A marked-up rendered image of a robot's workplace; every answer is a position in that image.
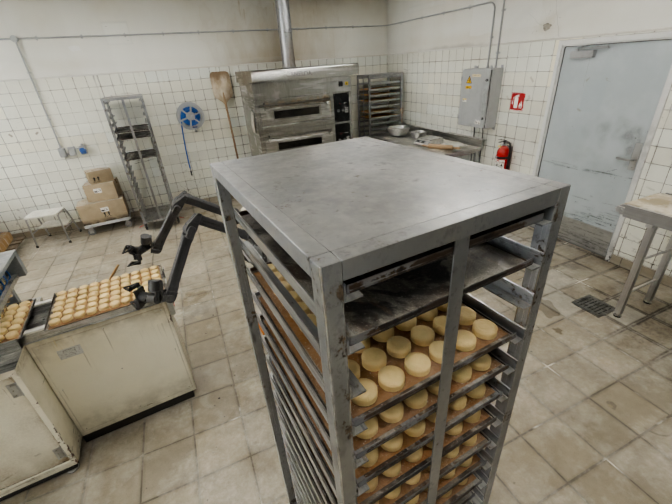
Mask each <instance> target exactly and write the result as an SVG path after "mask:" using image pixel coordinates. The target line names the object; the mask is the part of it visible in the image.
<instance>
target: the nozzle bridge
mask: <svg viewBox="0 0 672 504"><path fill-rule="evenodd" d="M5 271H8V272H9V274H10V276H11V278H10V280H9V281H8V284H7V287H5V289H4V292H3V293H2V295H1V298H0V314H1V312H2V310H3V308H4V306H5V304H6V303H7V300H8V298H9V296H10V295H11V293H13V297H10V302H9V303H7V305H9V304H13V303H17V302H20V301H21V300H20V298H19V297H18V295H17V293H16V292H15V290H14V287H15V285H16V283H17V281H18V279H19V277H22V276H26V275H27V273H28V271H27V269H26V267H25V265H24V264H23V262H22V260H21V258H20V256H19V255H18V253H17V251H16V250H15V249H14V250H10V251H5V252H0V280H1V278H2V279H4V281H5V278H4V277H2V276H3V275H4V276H5V277H6V278H7V280H8V279H9V275H8V273H7V272H5Z"/></svg>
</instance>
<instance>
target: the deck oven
mask: <svg viewBox="0 0 672 504"><path fill-rule="evenodd" d="M352 74H359V64H358V63H349V64H334V65H320V66H306V67H294V68H279V69H266V70H252V71H239V72H235V76H236V82H237V83H239V86H240V92H241V97H242V103H243V109H244V115H245V120H246V126H247V132H248V138H249V143H250V149H251V155H252V156H256V155H262V154H267V153H273V152H279V151H285V150H290V149H296V148H302V147H308V146H313V145H319V144H325V143H330V142H336V141H342V140H348V139H353V128H352V102H351V79H350V76H349V75H352ZM252 106H253V108H252ZM251 109H252V110H253V114H254V122H255V129H256V133H254V132H253V129H252V125H251V111H252V110H251Z"/></svg>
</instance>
